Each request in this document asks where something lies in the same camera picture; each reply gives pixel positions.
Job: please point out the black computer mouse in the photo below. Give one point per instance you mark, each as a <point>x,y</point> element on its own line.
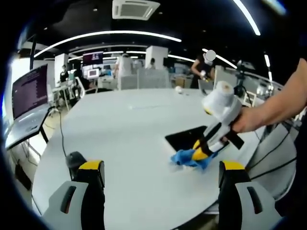
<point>75,159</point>

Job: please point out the open laptop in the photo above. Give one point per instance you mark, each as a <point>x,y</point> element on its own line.
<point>28,93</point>

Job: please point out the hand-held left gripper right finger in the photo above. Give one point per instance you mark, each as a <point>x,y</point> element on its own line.
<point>251,203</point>

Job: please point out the wall screen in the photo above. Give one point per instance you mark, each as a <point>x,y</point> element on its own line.
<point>93,58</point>

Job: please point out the blue cleaning cloth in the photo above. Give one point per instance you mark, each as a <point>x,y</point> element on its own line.
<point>183,158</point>

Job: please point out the ceiling air vent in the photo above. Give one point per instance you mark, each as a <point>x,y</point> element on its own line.
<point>135,9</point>

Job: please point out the small white round object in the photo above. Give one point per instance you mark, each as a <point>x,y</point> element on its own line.
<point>179,89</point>

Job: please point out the light mesh chair back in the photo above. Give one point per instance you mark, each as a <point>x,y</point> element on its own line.
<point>154,79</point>

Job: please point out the black glossy tablet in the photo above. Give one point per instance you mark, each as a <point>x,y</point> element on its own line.
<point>187,139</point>

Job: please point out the black tripod with camera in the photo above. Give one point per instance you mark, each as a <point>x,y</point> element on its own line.
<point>242,83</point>

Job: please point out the black laptop stand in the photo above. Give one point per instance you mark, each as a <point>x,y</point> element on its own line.
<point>45,129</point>

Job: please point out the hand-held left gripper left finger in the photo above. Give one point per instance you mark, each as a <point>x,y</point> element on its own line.
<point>72,203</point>

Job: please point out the small white monitor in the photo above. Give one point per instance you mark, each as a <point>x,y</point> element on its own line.
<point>93,73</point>

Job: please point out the person's right hand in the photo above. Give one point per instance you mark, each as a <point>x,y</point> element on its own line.
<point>247,119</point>

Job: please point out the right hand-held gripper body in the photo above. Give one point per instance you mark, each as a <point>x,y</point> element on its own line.
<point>221,105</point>

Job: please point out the curved ceiling light strip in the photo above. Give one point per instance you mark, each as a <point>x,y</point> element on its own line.
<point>108,33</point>

